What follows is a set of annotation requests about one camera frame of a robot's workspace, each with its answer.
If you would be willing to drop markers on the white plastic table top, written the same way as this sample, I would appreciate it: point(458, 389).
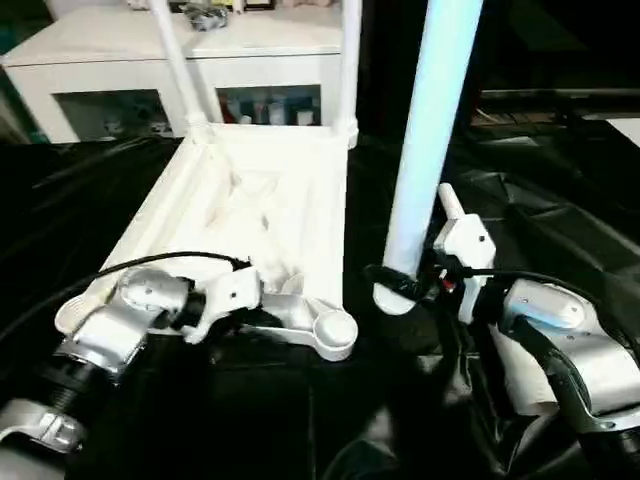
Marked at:
point(250, 200)

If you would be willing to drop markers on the white plastic table leg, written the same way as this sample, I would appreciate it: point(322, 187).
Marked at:
point(349, 65)
point(430, 125)
point(450, 200)
point(177, 65)

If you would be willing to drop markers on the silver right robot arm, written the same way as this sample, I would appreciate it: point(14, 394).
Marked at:
point(575, 340)

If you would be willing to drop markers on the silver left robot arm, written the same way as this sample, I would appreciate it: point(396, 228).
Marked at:
point(115, 325)

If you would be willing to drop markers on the white mug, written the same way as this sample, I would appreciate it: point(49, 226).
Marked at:
point(305, 117)

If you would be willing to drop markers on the small white cup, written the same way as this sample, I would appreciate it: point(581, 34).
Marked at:
point(246, 120)

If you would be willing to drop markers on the black plastic mat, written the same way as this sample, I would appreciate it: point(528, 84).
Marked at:
point(75, 210)

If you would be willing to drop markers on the white printed carton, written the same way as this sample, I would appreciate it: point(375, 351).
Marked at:
point(276, 110)

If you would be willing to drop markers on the black horizontal bar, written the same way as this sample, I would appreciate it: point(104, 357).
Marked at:
point(560, 93)

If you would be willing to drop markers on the tall black cabinet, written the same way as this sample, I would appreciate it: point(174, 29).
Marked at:
point(385, 50)

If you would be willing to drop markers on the white flat board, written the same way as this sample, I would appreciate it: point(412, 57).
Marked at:
point(627, 130)

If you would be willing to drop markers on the white cabinet with glass doors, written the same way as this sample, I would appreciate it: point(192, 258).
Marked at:
point(100, 55)

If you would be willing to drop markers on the patterned mug on cabinet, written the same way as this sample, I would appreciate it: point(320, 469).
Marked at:
point(205, 15)

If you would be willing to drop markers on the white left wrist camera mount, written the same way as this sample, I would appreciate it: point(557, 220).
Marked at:
point(230, 295)

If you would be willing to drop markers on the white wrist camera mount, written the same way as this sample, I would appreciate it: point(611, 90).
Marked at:
point(470, 240)
point(230, 295)

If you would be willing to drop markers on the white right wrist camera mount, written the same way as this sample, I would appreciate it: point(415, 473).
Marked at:
point(470, 240)

